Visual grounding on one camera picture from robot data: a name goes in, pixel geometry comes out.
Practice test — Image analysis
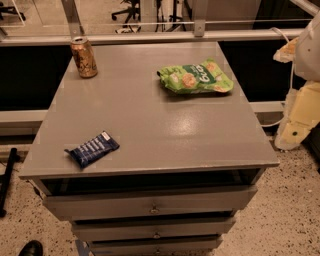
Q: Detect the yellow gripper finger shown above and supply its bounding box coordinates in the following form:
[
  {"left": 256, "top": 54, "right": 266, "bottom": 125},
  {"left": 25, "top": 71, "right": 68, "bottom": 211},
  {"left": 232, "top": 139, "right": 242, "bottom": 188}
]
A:
[
  {"left": 273, "top": 37, "right": 298, "bottom": 63},
  {"left": 275, "top": 81, "right": 320, "bottom": 150}
]

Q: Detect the blue rxbar blueberry wrapper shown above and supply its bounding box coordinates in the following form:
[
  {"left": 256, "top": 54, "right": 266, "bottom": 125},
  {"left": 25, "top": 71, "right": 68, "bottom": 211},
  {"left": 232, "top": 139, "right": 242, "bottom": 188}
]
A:
[{"left": 65, "top": 131, "right": 120, "bottom": 169}]

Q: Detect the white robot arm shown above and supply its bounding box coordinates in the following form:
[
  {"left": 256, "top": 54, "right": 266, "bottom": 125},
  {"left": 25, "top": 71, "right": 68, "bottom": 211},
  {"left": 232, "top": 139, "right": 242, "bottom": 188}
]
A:
[{"left": 274, "top": 13, "right": 320, "bottom": 150}]

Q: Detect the orange soda can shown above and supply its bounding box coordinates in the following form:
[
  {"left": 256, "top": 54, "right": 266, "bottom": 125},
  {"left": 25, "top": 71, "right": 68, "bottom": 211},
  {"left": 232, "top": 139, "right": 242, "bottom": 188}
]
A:
[{"left": 70, "top": 37, "right": 98, "bottom": 78}]

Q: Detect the green chip bag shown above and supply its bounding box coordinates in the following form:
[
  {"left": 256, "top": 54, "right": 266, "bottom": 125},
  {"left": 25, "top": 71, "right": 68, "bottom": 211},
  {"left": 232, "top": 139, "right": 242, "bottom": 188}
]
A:
[{"left": 157, "top": 58, "right": 234, "bottom": 94}]

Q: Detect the grey drawer cabinet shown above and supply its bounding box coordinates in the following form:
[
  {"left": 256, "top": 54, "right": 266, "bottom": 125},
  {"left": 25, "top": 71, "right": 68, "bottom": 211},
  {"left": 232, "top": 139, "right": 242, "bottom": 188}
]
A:
[{"left": 18, "top": 41, "right": 281, "bottom": 256}]

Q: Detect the black office chair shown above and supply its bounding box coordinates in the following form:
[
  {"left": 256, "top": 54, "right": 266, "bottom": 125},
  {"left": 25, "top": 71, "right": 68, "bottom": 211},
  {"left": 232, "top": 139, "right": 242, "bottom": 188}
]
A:
[{"left": 111, "top": 0, "right": 140, "bottom": 24}]

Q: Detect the bottom grey drawer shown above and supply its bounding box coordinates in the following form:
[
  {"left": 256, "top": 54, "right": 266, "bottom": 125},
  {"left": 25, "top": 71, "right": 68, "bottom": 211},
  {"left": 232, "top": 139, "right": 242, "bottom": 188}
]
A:
[{"left": 90, "top": 236, "right": 222, "bottom": 256}]

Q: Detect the grey drawer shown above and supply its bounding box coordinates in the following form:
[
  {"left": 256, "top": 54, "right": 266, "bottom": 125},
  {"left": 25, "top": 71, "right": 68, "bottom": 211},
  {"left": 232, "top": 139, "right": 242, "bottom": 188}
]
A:
[
  {"left": 72, "top": 217, "right": 235, "bottom": 242},
  {"left": 90, "top": 236, "right": 222, "bottom": 256},
  {"left": 43, "top": 185, "right": 257, "bottom": 221}
]

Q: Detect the grey metal railing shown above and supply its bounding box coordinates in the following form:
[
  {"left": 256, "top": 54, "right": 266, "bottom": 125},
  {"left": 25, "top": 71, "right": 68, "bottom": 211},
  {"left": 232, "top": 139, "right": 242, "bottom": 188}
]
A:
[{"left": 0, "top": 0, "right": 320, "bottom": 46}]

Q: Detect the middle grey drawer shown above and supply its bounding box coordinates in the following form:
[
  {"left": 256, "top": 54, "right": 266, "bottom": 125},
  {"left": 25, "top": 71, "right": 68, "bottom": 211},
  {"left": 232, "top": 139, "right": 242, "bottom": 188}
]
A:
[{"left": 72, "top": 217, "right": 235, "bottom": 242}]

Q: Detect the top grey drawer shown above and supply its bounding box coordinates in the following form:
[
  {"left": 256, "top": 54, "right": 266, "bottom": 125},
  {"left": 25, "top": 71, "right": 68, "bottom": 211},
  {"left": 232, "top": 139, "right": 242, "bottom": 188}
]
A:
[{"left": 43, "top": 185, "right": 257, "bottom": 221}]

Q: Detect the black metal stand leg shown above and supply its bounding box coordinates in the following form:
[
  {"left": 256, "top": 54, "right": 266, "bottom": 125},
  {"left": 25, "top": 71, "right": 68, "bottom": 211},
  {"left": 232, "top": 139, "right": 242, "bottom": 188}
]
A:
[{"left": 0, "top": 148, "right": 20, "bottom": 218}]

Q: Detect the black shoe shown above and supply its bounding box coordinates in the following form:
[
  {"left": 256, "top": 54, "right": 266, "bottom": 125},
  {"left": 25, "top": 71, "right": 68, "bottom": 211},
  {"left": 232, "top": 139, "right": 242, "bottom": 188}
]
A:
[{"left": 18, "top": 240, "right": 43, "bottom": 256}]

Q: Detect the white cable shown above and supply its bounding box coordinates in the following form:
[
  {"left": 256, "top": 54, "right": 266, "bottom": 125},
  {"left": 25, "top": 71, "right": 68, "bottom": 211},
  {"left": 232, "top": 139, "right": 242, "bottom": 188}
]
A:
[{"left": 259, "top": 26, "right": 297, "bottom": 128}]

